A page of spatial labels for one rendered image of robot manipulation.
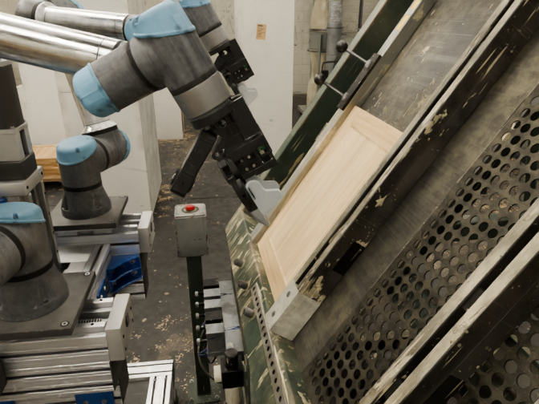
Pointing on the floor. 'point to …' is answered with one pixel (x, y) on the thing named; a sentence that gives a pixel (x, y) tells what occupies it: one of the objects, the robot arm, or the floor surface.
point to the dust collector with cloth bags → (322, 46)
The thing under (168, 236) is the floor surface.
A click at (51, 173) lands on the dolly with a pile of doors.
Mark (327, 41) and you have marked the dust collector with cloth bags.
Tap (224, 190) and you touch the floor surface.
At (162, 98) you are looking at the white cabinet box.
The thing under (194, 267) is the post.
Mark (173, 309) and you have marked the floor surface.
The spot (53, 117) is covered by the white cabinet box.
